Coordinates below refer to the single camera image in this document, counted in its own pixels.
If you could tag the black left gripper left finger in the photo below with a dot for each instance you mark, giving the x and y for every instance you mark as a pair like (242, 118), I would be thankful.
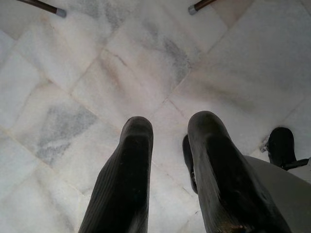
(126, 182)

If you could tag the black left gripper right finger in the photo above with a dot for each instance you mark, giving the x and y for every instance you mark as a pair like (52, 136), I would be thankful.
(223, 182)

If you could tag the black robot left foot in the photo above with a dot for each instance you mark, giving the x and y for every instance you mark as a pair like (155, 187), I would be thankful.
(187, 150)

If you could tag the brown chair leg grey cap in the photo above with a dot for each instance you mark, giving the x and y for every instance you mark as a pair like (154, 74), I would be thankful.
(199, 6)
(48, 7)

